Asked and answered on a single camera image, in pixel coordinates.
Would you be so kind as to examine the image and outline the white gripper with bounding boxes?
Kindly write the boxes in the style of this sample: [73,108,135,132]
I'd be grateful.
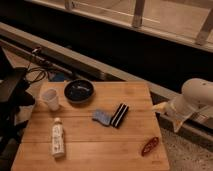
[152,102,190,133]

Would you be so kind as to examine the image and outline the dark ceramic bowl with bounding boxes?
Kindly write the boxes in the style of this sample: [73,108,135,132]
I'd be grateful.
[64,79,94,103]

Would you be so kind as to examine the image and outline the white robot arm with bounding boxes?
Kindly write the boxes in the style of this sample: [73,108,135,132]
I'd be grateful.
[151,78,213,133]

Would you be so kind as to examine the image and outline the red oval snack packet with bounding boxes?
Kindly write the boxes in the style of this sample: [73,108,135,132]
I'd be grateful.
[141,137,159,156]

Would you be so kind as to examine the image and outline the black white striped box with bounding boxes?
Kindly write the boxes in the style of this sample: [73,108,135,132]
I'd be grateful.
[110,103,129,128]

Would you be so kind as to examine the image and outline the wooden table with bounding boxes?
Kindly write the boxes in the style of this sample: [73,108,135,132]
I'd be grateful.
[11,82,170,171]

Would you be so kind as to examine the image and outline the white plastic bottle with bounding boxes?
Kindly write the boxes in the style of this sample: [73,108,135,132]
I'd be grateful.
[52,118,65,158]

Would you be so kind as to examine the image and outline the clear plastic cup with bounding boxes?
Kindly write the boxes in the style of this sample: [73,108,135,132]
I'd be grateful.
[41,89,60,111]

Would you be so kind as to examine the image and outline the black chair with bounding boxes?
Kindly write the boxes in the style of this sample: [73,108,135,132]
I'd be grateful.
[0,46,36,161]

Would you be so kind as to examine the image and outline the black cables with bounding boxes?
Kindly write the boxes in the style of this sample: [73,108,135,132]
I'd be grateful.
[23,46,64,84]

